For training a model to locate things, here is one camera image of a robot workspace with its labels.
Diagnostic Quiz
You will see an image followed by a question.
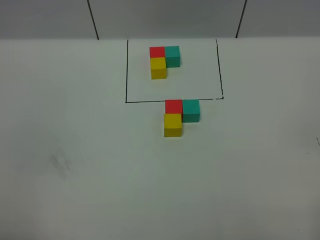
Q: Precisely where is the yellow template cube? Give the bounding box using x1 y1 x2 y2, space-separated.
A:
150 57 167 80

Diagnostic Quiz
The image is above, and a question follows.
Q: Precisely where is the green template cube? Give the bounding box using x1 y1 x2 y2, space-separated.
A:
164 46 181 68

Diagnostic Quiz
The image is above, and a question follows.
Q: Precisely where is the red template cube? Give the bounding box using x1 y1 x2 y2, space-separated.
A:
149 46 166 58

